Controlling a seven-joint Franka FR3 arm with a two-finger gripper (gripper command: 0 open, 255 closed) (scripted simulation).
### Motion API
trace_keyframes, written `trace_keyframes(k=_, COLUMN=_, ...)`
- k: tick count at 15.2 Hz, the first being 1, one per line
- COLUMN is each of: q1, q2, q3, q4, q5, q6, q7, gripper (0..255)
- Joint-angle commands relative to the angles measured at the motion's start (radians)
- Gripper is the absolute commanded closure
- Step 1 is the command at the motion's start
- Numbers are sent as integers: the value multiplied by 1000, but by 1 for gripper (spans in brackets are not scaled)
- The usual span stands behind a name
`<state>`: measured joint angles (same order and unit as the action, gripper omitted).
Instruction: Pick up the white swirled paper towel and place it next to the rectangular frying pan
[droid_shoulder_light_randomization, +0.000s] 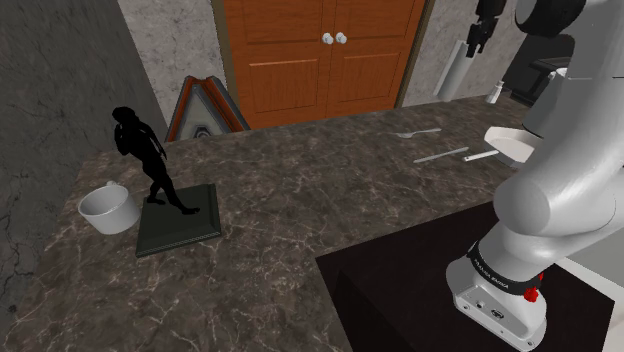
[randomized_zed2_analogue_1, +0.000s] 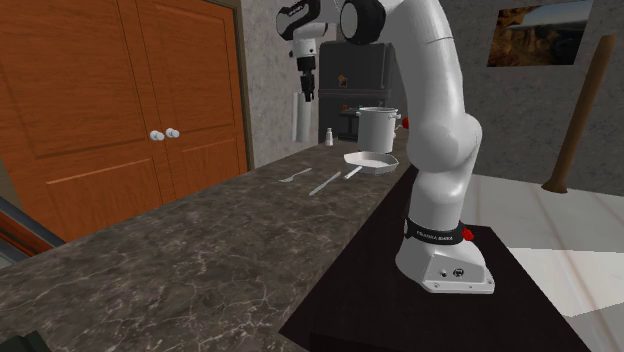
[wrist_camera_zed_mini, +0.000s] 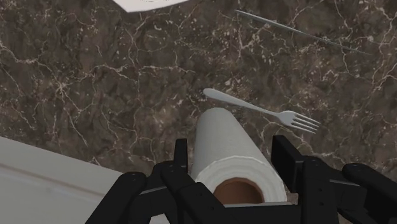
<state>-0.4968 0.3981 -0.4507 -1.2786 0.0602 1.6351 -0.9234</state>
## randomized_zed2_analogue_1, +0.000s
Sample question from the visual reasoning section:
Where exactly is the brown wooden baseball bat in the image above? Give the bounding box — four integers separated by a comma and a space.
540, 33, 617, 195

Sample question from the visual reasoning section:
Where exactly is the silver fork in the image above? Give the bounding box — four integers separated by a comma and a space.
278, 167, 313, 184

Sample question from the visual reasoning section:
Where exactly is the silver knife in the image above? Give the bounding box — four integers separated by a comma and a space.
308, 170, 342, 198

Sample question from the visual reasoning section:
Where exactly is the landscape wall picture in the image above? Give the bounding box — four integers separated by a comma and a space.
486, 0, 596, 68

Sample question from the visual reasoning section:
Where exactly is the silver stock pot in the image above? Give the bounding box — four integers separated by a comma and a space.
355, 107, 402, 155

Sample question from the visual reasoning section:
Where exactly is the dark grey refrigerator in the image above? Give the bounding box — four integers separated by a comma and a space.
317, 40, 397, 144

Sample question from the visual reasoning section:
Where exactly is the brown wooden double door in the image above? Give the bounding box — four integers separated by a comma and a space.
0, 0, 255, 243

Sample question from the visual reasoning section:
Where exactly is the white paper towel roll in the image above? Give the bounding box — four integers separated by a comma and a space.
291, 90, 313, 144

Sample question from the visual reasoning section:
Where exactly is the dark robot stand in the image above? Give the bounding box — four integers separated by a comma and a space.
278, 164, 592, 352

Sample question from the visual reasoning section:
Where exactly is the white frying pan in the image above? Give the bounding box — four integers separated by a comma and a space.
342, 151, 400, 181

